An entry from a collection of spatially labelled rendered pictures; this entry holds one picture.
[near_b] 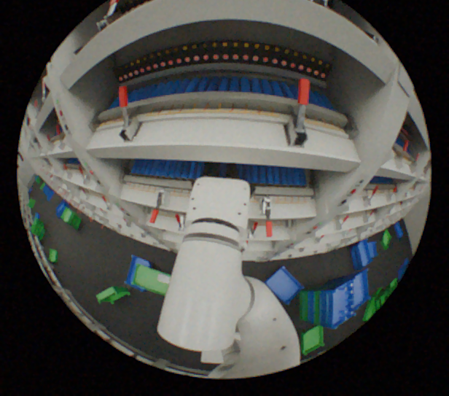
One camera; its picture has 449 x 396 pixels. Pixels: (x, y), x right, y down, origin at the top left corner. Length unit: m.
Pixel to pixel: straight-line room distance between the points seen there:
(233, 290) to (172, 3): 0.31
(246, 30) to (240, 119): 0.23
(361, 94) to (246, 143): 0.27
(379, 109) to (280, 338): 0.35
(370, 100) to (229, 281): 0.35
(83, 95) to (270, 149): 0.43
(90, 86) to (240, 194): 0.44
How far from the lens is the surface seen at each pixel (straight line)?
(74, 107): 0.40
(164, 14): 0.19
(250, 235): 0.50
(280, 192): 0.34
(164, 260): 1.31
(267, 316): 0.21
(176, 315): 0.15
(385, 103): 0.29
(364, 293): 1.51
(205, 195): 0.22
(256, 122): 0.21
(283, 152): 0.19
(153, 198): 0.40
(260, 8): 0.17
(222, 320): 0.15
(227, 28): 0.36
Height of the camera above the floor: 1.20
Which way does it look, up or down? 45 degrees down
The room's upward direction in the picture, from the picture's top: straight up
